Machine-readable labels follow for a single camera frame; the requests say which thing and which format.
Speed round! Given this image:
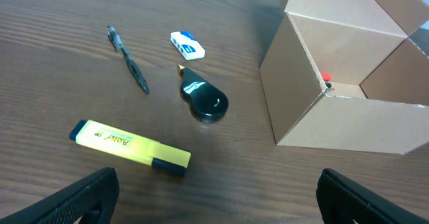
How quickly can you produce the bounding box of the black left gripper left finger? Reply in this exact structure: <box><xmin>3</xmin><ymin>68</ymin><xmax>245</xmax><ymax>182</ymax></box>
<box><xmin>1</xmin><ymin>167</ymin><xmax>119</xmax><ymax>224</ymax></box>

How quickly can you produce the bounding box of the red multi-tool pocket knife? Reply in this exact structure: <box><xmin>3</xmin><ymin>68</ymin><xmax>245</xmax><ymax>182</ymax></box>
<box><xmin>321</xmin><ymin>72</ymin><xmax>332</xmax><ymax>89</ymax></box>

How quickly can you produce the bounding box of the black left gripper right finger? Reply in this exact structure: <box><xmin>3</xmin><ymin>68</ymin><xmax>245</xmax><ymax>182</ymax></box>
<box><xmin>316</xmin><ymin>168</ymin><xmax>428</xmax><ymax>224</ymax></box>

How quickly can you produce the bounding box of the white blue eraser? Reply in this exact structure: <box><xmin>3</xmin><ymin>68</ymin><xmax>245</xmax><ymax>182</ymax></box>
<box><xmin>170</xmin><ymin>31</ymin><xmax>205</xmax><ymax>60</ymax></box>

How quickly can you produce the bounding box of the yellow highlighter marker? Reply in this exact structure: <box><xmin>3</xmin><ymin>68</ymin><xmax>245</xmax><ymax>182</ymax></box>
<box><xmin>69</xmin><ymin>120</ymin><xmax>192</xmax><ymax>176</ymax></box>

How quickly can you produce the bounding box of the open cardboard box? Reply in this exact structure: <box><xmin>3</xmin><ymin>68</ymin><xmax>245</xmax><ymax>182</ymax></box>
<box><xmin>259</xmin><ymin>0</ymin><xmax>428</xmax><ymax>154</ymax></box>

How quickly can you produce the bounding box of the black correction tape dispenser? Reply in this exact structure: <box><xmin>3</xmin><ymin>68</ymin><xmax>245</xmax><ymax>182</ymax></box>
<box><xmin>178</xmin><ymin>64</ymin><xmax>229</xmax><ymax>123</ymax></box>

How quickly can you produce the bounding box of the black ballpoint pen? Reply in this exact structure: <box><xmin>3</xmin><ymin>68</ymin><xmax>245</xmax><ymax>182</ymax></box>
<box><xmin>107</xmin><ymin>25</ymin><xmax>149</xmax><ymax>95</ymax></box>

